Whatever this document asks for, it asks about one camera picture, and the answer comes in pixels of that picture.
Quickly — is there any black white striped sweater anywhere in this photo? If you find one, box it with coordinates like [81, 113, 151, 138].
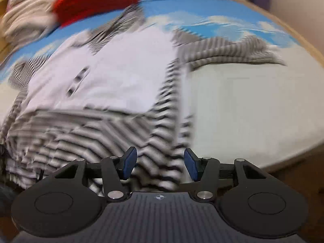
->
[1, 4, 282, 191]

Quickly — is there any blue and cream bed sheet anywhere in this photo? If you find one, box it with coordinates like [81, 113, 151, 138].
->
[0, 0, 324, 169]

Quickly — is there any beige folded blanket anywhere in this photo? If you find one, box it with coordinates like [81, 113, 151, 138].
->
[1, 0, 57, 47]

